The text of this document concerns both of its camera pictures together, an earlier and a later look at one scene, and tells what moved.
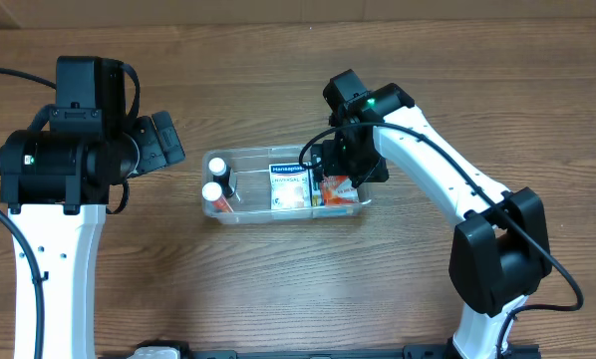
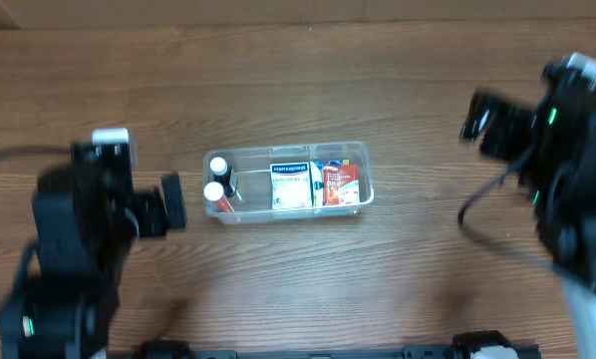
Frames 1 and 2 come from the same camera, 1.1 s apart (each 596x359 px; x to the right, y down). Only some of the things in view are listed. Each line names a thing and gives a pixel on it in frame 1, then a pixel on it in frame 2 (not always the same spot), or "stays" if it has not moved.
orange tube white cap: x=212 y=192 stays
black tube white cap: x=221 y=175 stays
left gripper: x=154 y=146 -> x=149 y=212
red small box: x=338 y=190 stays
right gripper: x=351 y=167 -> x=498 y=130
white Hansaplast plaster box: x=290 y=185 stays
